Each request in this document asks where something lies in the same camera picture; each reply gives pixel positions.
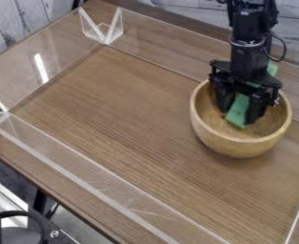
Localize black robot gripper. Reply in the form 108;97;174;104
207;37;285;126

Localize green rectangular block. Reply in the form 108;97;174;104
224;61;282;130

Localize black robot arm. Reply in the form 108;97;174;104
210;0;286;128

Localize brown wooden bowl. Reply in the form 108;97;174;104
190;80;293;158

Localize clear acrylic tray walls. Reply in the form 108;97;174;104
0;0;299;244

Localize black table leg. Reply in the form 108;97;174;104
34;190;48;214

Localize black office chair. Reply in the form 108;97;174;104
0;211;80;244

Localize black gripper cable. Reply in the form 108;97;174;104
263;31;289;63

